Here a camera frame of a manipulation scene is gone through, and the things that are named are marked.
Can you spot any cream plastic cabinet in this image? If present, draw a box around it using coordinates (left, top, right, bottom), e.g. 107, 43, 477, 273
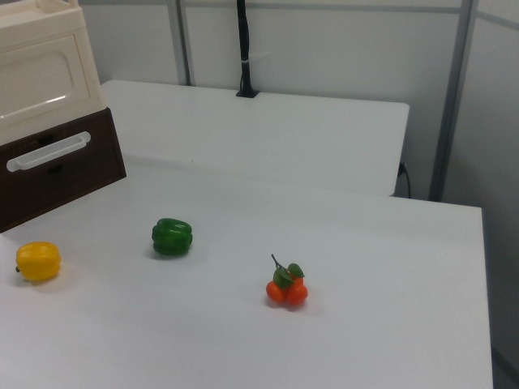
0, 0, 105, 146

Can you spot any orange tangerine cluster with leaves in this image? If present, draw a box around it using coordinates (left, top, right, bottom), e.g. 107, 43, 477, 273
265, 254, 309, 308

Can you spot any dark brown drawer box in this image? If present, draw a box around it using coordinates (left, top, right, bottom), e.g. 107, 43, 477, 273
0, 107, 127, 234

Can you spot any black wall cable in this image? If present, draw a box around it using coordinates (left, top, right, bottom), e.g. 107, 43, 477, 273
398, 160, 412, 199

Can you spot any grey metal partition post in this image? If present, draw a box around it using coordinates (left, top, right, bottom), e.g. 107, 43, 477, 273
428, 0, 476, 202
175, 0, 194, 87

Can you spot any yellow bell pepper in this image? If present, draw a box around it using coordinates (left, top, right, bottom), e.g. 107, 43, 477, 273
15, 242, 62, 283

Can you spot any black pole stand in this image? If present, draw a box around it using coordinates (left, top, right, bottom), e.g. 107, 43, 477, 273
235, 0, 260, 99

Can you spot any white drawer handle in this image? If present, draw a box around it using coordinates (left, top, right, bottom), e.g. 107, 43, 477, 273
6, 130, 92, 173

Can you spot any cream cabinet door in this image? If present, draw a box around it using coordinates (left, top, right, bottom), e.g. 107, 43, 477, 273
0, 34, 91, 122

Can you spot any green bell pepper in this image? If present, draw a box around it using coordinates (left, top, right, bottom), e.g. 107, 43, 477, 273
152, 217, 194, 257

